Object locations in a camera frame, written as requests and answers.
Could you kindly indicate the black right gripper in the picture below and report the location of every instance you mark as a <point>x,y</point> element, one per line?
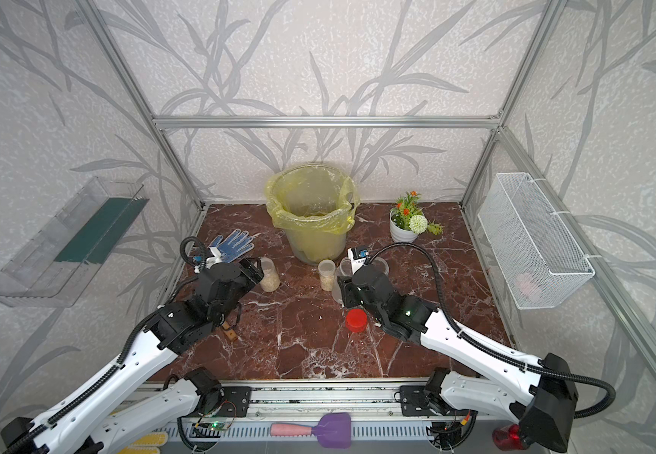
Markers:
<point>347,284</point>

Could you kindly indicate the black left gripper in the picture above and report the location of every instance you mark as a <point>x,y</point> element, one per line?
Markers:
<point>241,275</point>

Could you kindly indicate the brown-lidded oatmeal jar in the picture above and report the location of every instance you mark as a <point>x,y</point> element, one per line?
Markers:
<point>381,264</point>

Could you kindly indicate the red jar lid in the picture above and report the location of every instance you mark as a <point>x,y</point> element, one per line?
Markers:
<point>356,320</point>

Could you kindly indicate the small oatmeal jar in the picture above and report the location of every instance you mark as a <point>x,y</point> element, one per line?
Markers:
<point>327,271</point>

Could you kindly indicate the glass jar with oatmeal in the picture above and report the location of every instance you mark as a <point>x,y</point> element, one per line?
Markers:
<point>271,280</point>

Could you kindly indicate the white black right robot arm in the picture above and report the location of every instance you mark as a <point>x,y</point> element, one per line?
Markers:
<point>541,398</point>

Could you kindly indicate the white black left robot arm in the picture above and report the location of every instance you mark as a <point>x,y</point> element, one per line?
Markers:
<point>89,420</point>

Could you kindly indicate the blue dotted white work glove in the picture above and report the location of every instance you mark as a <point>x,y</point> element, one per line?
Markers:
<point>233,247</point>

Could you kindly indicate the potted artificial flower plant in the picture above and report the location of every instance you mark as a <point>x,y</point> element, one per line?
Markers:
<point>407,220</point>

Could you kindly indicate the yellow plastic bin liner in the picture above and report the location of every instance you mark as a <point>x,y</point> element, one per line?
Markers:
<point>312,198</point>

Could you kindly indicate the pink item in basket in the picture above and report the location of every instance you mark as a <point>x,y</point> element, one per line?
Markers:
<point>528,288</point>

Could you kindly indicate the yellow dotted glove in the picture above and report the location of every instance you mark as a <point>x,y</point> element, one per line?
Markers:
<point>149,444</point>

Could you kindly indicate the red black handheld tool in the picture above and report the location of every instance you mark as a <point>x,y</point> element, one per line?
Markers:
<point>509,438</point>

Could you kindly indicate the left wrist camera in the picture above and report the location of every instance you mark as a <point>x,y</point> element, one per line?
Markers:
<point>207,259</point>

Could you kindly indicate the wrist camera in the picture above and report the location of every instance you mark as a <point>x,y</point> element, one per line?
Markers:
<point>358,257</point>
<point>207,259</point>

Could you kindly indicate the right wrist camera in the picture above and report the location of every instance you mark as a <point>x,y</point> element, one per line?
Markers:
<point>358,257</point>

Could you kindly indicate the blue wooden-handled garden fork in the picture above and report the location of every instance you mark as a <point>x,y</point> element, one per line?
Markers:
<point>229,333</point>

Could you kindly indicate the purple pink-handled scoop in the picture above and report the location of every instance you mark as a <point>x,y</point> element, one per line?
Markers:
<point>332,431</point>

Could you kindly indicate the clear plastic wall shelf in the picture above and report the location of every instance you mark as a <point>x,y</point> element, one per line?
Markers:
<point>54,268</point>

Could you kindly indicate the white wire mesh basket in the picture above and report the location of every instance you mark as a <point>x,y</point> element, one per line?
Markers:
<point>528,236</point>

